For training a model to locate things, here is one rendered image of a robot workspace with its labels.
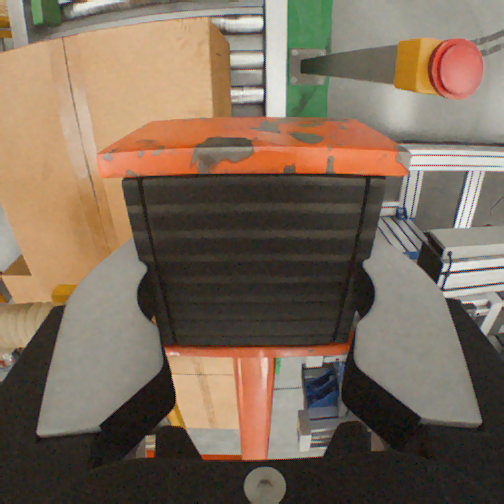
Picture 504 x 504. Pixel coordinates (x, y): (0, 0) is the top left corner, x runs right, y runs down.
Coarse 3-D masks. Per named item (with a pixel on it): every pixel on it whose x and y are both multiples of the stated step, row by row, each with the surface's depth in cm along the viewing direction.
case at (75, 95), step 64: (0, 64) 33; (64, 64) 34; (128, 64) 35; (192, 64) 35; (0, 128) 38; (64, 128) 39; (128, 128) 39; (0, 192) 44; (64, 192) 44; (64, 256) 51
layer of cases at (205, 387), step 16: (16, 272) 107; (16, 288) 109; (32, 288) 109; (176, 368) 135; (192, 368) 135; (208, 368) 134; (224, 368) 134; (176, 384) 143; (192, 384) 142; (208, 384) 142; (224, 384) 142; (176, 400) 152; (192, 400) 151; (208, 400) 151; (224, 400) 151; (192, 416) 162; (208, 416) 161; (224, 416) 161
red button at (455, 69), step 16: (448, 48) 26; (464, 48) 25; (432, 64) 27; (448, 64) 27; (464, 64) 26; (480, 64) 26; (432, 80) 28; (448, 80) 27; (464, 80) 27; (480, 80) 28; (448, 96) 29; (464, 96) 29
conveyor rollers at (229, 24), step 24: (72, 0) 58; (96, 0) 58; (120, 0) 58; (144, 0) 59; (168, 0) 60; (192, 0) 61; (216, 24) 63; (240, 24) 63; (240, 96) 72; (264, 96) 74
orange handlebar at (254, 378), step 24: (240, 360) 14; (264, 360) 14; (240, 384) 15; (264, 384) 15; (240, 408) 17; (264, 408) 17; (240, 432) 19; (264, 432) 19; (216, 456) 26; (240, 456) 26; (264, 456) 22
